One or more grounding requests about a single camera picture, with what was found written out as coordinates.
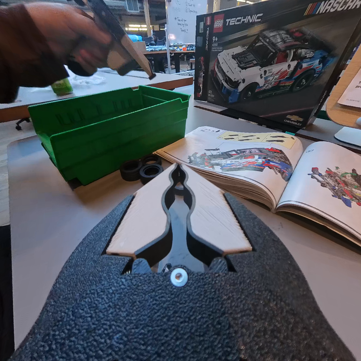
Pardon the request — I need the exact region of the clear plastic bag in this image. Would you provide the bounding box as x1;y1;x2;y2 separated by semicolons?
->
69;72;106;86

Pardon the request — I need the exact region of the white stand base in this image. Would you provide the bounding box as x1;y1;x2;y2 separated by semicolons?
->
334;117;361;147

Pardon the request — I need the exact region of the green drink can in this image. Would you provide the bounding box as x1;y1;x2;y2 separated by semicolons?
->
51;77;74;96

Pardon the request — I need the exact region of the person's left forearm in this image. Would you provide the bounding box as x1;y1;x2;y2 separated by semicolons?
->
0;4;69;103

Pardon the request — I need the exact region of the open instruction book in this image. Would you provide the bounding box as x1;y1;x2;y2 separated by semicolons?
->
155;126;361;247

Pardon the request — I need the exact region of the person's left hand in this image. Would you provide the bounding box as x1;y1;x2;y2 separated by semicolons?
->
25;2;113;75

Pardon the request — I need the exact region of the printed instruction sheet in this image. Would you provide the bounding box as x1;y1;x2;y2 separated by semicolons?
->
337;66;361;108

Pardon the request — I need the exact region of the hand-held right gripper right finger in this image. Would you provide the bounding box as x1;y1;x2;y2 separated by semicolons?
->
182;164;252;256

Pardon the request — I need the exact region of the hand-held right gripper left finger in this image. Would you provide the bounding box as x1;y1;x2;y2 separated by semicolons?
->
107;164;180;258

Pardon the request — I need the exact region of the whiteboard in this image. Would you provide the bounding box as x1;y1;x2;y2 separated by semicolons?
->
165;0;208;44

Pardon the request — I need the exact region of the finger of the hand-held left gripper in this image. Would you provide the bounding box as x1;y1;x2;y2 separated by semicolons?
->
107;33;155;77

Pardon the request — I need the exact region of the green plastic bin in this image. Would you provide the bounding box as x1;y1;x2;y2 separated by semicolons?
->
28;85;191;186

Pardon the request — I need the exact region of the dark toy car box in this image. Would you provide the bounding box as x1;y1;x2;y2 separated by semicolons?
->
194;0;361;130

